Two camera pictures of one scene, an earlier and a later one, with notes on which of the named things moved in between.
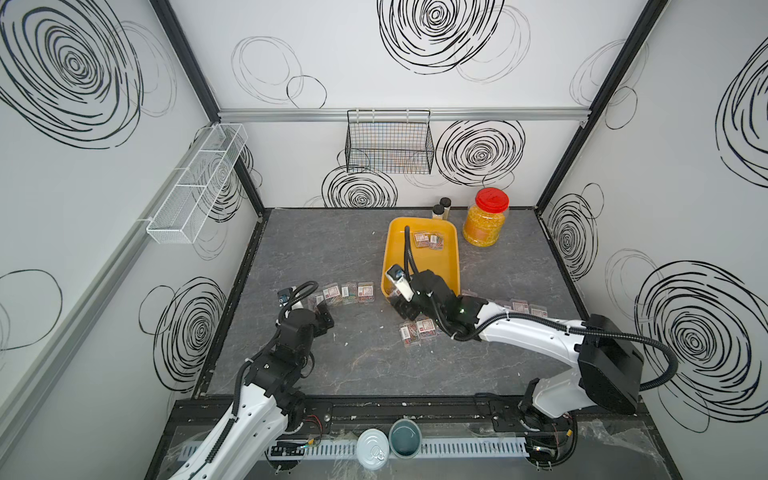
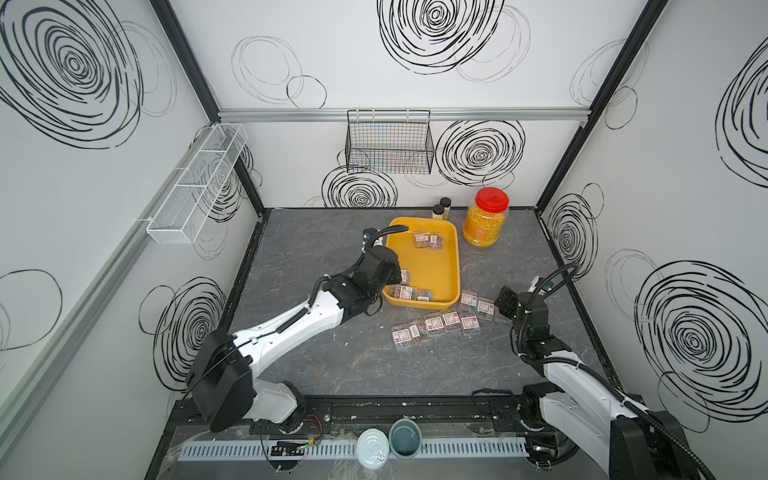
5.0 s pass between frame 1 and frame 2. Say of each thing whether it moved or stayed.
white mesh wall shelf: stayed
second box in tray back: stayed
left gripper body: moved
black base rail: stayed
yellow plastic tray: stayed
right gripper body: moved
